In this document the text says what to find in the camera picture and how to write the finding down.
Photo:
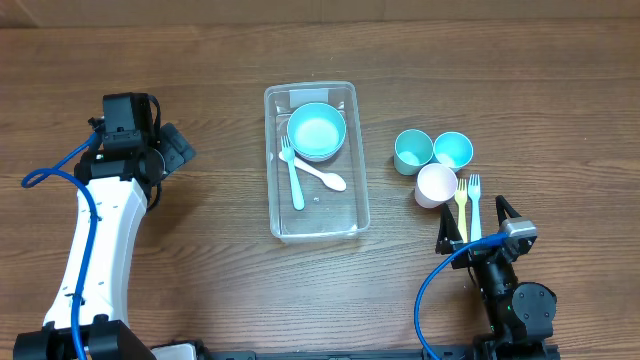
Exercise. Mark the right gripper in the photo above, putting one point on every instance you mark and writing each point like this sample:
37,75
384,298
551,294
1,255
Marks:
448,236

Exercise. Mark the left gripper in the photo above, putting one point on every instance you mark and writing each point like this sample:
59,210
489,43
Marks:
172,147

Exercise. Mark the yellow fork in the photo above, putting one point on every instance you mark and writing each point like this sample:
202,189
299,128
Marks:
460,197

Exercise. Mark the pink cup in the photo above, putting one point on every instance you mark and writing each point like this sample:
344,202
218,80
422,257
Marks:
435,185

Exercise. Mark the blue cup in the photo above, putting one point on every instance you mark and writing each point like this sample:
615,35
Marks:
454,150

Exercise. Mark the green cup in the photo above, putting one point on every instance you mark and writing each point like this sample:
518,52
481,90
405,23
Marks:
413,149

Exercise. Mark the light blue fork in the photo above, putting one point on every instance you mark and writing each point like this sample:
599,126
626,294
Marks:
289,156
474,194

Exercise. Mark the teal bowl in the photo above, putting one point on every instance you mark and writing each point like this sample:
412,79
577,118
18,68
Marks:
317,155

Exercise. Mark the light blue bowl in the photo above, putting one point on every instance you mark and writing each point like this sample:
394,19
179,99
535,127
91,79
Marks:
316,126

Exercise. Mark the white plastic spoon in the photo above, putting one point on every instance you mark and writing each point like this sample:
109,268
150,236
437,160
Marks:
331,180

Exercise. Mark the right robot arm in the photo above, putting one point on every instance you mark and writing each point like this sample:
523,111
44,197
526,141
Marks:
520,314

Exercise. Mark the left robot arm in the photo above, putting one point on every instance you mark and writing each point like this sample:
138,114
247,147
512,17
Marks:
118,173

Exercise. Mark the clear plastic container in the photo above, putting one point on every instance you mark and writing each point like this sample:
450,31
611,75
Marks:
327,214

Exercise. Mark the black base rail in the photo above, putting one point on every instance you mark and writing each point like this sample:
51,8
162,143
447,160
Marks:
340,355

